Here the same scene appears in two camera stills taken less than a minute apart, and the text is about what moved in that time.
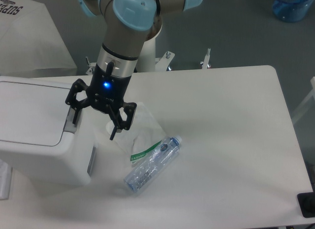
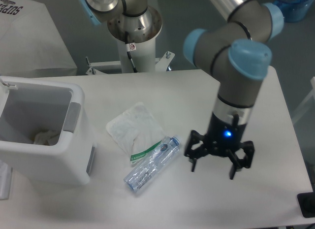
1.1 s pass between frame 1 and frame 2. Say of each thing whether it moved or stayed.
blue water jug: stayed
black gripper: moved
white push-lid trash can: stayed
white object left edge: stayed
